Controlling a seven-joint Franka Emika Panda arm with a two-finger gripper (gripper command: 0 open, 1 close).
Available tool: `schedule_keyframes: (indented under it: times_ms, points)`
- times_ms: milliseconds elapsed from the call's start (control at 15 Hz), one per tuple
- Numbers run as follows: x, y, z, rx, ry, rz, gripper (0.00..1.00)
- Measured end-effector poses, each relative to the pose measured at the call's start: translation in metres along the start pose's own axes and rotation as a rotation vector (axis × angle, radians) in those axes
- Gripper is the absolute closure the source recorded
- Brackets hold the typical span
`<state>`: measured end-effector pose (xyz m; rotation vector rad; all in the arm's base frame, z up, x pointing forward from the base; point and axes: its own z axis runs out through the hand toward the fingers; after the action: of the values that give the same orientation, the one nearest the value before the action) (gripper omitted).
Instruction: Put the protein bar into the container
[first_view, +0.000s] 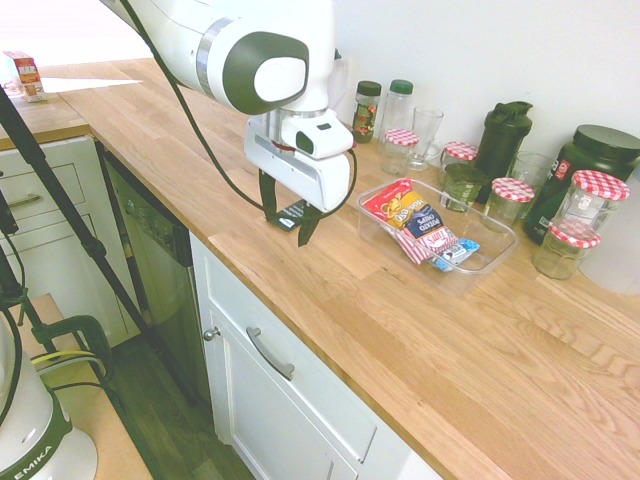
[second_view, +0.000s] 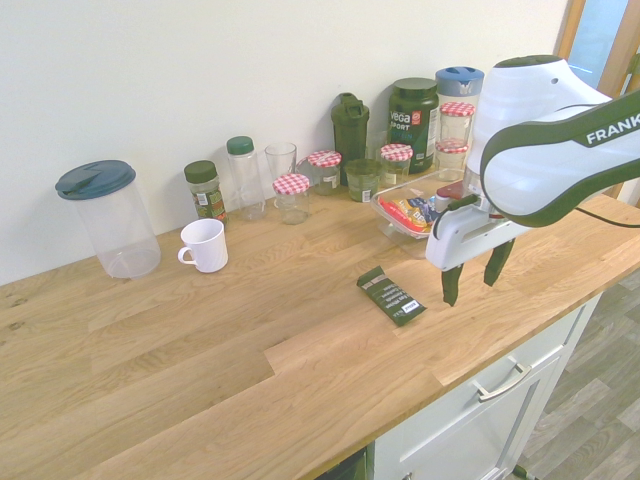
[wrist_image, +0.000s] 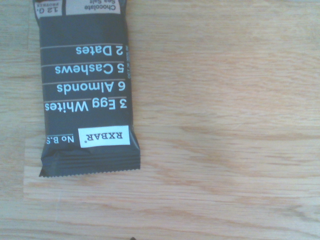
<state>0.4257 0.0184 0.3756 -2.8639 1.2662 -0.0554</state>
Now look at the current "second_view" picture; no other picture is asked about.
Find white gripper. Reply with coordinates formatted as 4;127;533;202
424;202;517;308

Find dark green protein bar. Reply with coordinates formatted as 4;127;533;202
356;267;428;329

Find clear plastic rectangular container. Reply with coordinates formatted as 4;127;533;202
370;169;469;259

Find dark green Vega protein tub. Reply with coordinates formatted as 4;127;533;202
387;77;441;177

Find snack packets in tray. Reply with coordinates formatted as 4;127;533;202
392;196;442;227

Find red snack pack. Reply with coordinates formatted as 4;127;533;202
377;196;432;235

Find glass jar red checkered lid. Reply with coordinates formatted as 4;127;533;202
306;150;344;197
438;101;477;147
272;174;312;227
434;141;472;183
379;143;415;189

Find green tinted glass cup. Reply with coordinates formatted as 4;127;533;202
343;158;384;204

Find white kitchen cabinet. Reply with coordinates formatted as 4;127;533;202
372;293;604;480

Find dark green shaker bottle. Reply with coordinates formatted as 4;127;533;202
330;92;372;189

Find frosted pitcher with blue lid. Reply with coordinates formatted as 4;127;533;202
434;66;485;151

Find tall clear drinking glass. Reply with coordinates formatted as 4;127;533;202
264;142;299;195

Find clear bottle with green cap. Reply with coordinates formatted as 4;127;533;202
225;135;267;223

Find white ceramic mug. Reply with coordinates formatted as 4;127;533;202
177;218;230;274

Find spice jar with dark lid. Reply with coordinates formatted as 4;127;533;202
183;159;230;227

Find clear pitcher with teal lid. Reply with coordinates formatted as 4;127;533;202
54;159;162;280

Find metal drawer handle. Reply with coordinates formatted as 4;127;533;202
473;363;533;403

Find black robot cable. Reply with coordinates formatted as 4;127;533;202
572;204;640;227

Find wooden door frame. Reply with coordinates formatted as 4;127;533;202
556;0;640;201

